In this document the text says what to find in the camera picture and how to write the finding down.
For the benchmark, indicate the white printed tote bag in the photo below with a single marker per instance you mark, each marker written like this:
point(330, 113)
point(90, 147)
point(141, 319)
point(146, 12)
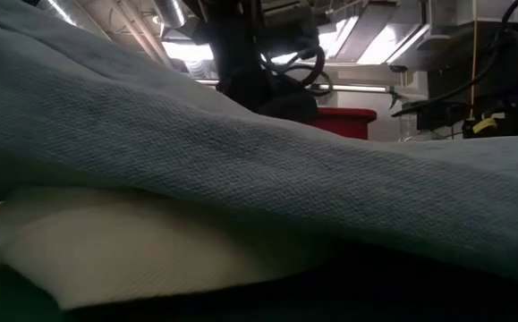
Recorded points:
point(106, 250)

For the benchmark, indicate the silver corrugated air duct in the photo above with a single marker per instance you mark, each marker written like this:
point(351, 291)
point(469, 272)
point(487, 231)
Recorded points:
point(61, 9)

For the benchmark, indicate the red plastic laundry basket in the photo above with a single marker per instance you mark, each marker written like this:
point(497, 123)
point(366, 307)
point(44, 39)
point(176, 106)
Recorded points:
point(348, 123)

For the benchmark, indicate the round silver pipe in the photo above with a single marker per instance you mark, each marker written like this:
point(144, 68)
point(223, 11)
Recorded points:
point(171, 11)

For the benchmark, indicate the long ceiling light rail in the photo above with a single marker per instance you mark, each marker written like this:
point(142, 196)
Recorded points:
point(357, 88)

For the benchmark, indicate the light blue denim jeans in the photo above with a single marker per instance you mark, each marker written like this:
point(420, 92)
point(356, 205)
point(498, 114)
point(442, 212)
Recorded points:
point(196, 156)

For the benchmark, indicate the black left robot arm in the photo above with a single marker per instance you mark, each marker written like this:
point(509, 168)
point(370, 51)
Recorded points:
point(240, 18)

